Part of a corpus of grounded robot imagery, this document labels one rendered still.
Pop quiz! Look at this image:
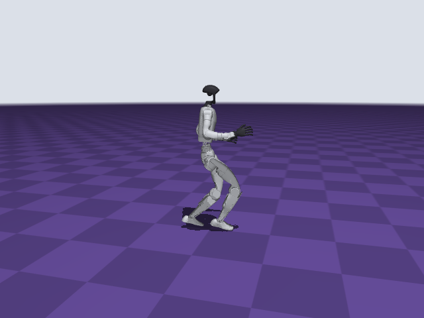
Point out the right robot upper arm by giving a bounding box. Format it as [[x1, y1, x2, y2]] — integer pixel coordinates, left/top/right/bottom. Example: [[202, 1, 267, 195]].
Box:
[[202, 109, 213, 140]]

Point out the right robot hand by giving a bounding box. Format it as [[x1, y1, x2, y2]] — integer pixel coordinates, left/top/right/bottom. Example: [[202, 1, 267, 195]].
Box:
[[230, 125, 253, 140]]

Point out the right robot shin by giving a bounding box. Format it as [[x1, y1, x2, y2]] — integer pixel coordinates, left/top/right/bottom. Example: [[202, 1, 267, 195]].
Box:
[[218, 187, 242, 223]]

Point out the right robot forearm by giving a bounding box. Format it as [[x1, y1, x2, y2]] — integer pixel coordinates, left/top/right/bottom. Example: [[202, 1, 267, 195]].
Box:
[[205, 130, 235, 141]]

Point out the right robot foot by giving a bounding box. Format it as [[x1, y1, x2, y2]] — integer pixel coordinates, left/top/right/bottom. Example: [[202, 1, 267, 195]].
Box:
[[210, 219, 234, 231]]

